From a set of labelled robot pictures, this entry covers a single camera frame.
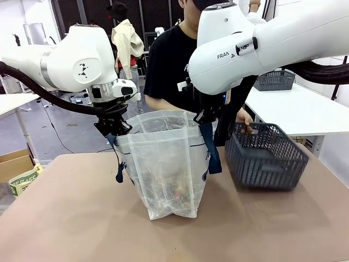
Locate brown cardboard box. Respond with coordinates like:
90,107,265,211
0,148,36,183

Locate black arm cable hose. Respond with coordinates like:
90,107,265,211
214,56,349,147
0,61,129,116

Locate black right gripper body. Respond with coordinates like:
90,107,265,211
194,94,228,125

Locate white shopping bag navy handles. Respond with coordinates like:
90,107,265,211
106,110,223,221

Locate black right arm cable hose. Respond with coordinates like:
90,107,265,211
214,56,349,147

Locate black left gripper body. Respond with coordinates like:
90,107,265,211
94,114,133,137

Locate green printed white sack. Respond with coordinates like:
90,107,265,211
9,163,44,197

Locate dark grey mesh shopping basket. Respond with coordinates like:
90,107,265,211
225,122,310,192

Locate cardboard box under table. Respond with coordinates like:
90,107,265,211
285,135,308,145

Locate person in black t-shirt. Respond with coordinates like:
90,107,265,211
143,0,257,134

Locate mannequin with beige jacket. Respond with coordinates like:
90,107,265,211
106,1,145,114

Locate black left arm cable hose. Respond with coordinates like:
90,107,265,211
0,61,129,116

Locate white desk with pole leg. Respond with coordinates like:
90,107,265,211
0,93,41,153

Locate person's left hand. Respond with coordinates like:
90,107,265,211
236,108,254,134

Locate white side table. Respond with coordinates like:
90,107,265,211
244,81,349,136

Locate grey storage bin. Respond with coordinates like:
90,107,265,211
70,94,91,105

